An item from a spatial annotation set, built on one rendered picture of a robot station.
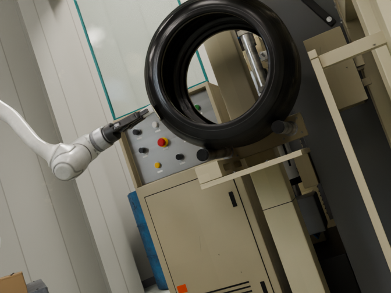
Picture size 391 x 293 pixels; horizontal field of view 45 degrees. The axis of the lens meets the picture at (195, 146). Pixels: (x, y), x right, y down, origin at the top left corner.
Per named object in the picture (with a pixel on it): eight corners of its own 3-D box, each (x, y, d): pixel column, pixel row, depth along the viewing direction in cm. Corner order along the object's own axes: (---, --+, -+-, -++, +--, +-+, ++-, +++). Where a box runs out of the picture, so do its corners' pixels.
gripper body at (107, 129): (98, 126, 183) (117, 114, 181) (109, 127, 191) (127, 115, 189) (106, 143, 182) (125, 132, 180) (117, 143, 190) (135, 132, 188)
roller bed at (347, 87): (331, 115, 198) (306, 50, 200) (366, 102, 193) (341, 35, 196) (330, 113, 179) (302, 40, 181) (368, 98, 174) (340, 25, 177)
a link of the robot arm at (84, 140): (108, 147, 195) (98, 160, 182) (80, 164, 199) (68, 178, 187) (93, 127, 192) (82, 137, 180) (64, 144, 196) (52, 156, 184)
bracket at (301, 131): (219, 167, 201) (212, 145, 201) (309, 135, 189) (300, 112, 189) (217, 167, 197) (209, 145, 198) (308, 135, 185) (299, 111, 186)
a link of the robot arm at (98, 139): (98, 131, 193) (109, 124, 192) (107, 151, 192) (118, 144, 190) (86, 131, 185) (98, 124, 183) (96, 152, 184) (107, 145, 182)
